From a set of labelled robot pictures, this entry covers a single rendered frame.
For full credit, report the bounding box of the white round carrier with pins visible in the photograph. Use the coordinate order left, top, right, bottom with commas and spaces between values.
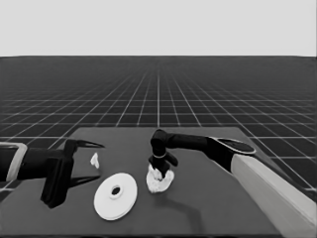
146, 164, 175, 194

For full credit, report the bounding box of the small thin white T-shaped piece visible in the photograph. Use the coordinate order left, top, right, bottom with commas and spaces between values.
89, 152, 101, 170

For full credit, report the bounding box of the large thick white disc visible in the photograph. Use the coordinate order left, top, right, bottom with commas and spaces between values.
93, 172, 139, 221

